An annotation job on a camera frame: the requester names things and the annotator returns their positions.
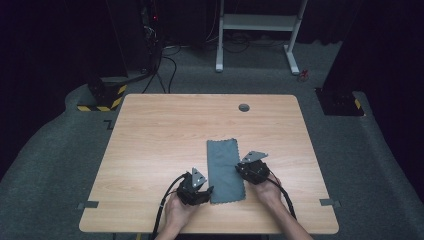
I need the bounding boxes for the black floor cables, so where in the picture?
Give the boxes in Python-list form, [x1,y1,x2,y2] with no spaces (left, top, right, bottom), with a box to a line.
[142,46,183,94]

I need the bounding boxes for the black stand base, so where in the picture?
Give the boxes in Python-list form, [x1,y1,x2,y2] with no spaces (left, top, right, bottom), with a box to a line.
[314,87,365,117]

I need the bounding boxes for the grey tape strip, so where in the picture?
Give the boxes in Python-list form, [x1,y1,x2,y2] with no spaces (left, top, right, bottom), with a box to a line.
[319,198,342,208]
[77,200,100,210]

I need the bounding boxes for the person's left hand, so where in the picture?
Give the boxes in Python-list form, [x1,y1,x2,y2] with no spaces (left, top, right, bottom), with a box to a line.
[164,192,201,232]

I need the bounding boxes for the white metal stand frame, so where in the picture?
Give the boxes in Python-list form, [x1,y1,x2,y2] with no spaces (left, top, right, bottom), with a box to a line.
[215,0,309,76]

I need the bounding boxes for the black yellow striped base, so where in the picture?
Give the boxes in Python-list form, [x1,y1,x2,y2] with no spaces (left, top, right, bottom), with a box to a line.
[77,77,128,113]

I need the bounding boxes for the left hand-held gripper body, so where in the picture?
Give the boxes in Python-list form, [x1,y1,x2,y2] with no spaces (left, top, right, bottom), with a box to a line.
[176,167,209,206]

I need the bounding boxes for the person's right hand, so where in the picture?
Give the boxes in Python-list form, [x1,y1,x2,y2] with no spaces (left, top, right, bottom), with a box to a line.
[250,175,283,210]

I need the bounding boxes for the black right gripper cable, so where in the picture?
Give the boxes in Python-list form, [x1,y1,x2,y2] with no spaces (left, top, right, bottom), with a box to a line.
[266,174,298,221]

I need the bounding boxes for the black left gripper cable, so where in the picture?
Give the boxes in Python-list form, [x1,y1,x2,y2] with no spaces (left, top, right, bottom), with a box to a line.
[150,172,190,240]

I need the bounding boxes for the dark equipment rack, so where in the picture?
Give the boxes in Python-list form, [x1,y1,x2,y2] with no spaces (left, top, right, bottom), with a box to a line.
[139,0,165,73]

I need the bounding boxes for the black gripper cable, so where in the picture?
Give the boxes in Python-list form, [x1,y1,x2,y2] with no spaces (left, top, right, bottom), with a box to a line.
[266,174,298,221]
[150,172,190,240]

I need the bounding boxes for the grey cloth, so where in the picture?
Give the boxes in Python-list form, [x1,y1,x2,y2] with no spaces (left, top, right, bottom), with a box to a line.
[206,138,247,205]

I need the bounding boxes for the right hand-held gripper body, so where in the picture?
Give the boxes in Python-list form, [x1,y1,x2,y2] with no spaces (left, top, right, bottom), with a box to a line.
[238,150,271,185]

